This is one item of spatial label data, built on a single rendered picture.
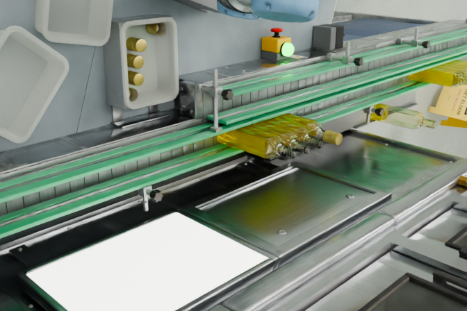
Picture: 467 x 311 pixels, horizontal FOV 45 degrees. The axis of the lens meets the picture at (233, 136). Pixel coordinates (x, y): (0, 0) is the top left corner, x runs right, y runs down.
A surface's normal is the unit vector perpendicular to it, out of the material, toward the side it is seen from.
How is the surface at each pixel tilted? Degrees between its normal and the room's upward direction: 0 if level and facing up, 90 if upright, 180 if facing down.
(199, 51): 0
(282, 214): 90
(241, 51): 0
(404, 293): 90
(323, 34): 90
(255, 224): 90
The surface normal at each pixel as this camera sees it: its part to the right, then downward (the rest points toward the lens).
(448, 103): -0.42, -0.25
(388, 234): 0.00, -0.95
